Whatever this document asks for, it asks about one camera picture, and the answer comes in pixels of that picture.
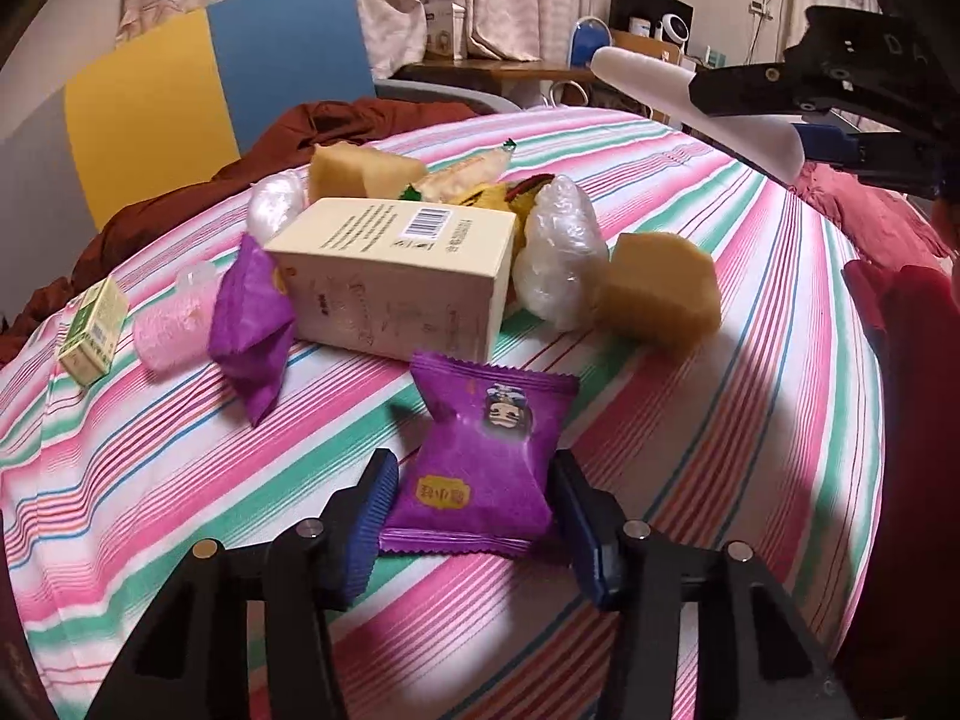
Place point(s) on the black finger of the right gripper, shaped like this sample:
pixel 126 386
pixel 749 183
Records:
pixel 759 89
pixel 883 159

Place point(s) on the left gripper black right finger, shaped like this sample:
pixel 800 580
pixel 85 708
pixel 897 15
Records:
pixel 616 559

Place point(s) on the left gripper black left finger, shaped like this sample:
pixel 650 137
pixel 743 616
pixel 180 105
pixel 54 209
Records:
pixel 326 561

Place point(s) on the purple snack packet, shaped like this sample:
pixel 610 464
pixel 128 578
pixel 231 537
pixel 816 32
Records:
pixel 253 327
pixel 478 484

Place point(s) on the small green yellow box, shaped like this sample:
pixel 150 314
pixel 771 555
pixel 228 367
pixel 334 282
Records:
pixel 89 346

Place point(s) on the red pink pillow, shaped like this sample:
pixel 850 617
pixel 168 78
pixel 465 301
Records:
pixel 883 226

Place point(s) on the white round fan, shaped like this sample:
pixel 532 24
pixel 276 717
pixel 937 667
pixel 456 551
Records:
pixel 673 29

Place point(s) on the yellow sponge block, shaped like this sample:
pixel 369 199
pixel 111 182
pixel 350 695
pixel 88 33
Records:
pixel 360 172
pixel 661 289

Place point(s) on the cream cardboard box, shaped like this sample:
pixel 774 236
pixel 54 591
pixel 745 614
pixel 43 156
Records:
pixel 392 277

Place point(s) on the crumpled clear plastic bag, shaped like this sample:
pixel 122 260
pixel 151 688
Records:
pixel 558 274

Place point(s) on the wooden desk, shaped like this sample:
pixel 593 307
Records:
pixel 527 84

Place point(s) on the white box on desk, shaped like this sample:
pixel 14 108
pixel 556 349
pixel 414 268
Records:
pixel 446 30

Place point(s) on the small white plastic bag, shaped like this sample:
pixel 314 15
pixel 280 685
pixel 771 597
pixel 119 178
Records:
pixel 276 201

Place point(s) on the rust brown blanket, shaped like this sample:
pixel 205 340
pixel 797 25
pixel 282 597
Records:
pixel 289 142

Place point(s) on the grey yellow blue chair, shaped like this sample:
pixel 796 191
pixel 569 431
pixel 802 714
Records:
pixel 171 108

